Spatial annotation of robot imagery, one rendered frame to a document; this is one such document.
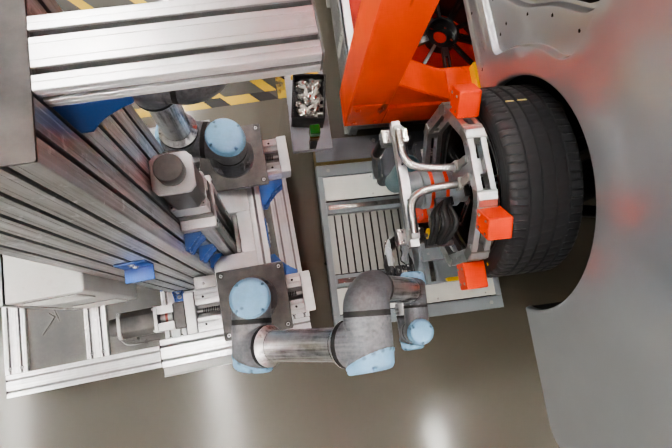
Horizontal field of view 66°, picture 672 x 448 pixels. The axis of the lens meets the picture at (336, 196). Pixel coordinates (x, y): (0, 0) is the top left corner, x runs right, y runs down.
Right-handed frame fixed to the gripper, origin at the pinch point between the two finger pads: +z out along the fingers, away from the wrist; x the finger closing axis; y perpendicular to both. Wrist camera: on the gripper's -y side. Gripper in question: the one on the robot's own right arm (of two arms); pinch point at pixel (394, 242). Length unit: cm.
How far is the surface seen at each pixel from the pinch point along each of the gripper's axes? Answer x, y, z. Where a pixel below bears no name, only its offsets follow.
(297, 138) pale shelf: 26, -38, 54
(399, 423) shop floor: -8, -83, -75
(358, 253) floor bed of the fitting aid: 1, -77, 6
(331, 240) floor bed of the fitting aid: 13, -77, 14
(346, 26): -4, -44, 109
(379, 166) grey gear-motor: -9, -45, 40
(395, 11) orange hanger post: 2, 53, 54
